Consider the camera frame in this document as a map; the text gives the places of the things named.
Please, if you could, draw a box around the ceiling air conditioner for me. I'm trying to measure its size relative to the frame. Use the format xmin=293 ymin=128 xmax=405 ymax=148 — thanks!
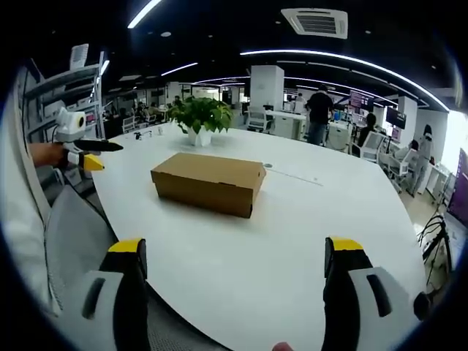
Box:
xmin=280 ymin=7 xmax=349 ymax=39

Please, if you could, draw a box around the person's white sleeve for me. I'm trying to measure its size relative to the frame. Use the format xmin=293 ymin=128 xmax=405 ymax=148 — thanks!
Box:
xmin=0 ymin=78 xmax=63 ymax=319

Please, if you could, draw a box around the wall monitor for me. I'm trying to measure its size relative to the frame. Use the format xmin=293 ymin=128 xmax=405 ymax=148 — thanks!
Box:
xmin=385 ymin=106 xmax=408 ymax=129

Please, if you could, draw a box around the white plant pot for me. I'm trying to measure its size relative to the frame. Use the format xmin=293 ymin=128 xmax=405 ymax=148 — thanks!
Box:
xmin=186 ymin=126 xmax=213 ymax=148

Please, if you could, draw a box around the grey mesh office chair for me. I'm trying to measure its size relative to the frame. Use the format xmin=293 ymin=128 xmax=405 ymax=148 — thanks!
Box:
xmin=42 ymin=184 xmax=227 ymax=351

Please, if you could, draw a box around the brown cardboard shoe box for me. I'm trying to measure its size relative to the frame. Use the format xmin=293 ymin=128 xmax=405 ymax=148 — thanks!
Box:
xmin=150 ymin=152 xmax=268 ymax=219

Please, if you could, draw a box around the green potted plant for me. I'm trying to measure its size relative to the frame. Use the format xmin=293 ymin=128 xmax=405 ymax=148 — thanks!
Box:
xmin=168 ymin=95 xmax=235 ymax=135

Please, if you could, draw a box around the black bicycle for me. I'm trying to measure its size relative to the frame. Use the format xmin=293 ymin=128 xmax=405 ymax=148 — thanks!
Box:
xmin=412 ymin=214 xmax=454 ymax=322

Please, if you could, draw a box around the white square pillar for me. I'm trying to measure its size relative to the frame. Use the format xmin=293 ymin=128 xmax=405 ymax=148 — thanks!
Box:
xmin=250 ymin=64 xmax=285 ymax=110

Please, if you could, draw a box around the metal storage shelf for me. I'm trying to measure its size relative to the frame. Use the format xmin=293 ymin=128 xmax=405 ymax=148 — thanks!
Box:
xmin=22 ymin=50 xmax=110 ymax=144

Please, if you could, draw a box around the white office chair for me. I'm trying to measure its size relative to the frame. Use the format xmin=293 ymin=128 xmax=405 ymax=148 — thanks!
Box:
xmin=246 ymin=105 xmax=267 ymax=132
xmin=350 ymin=130 xmax=390 ymax=164

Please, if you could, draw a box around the person's left hand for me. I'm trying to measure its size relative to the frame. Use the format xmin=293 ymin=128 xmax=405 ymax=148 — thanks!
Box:
xmin=28 ymin=141 xmax=69 ymax=168

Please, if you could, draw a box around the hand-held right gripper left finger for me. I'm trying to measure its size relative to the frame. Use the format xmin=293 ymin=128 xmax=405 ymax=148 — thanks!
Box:
xmin=58 ymin=238 xmax=151 ymax=351

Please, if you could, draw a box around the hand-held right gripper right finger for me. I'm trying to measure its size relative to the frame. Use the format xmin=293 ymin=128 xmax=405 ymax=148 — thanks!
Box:
xmin=321 ymin=236 xmax=425 ymax=351

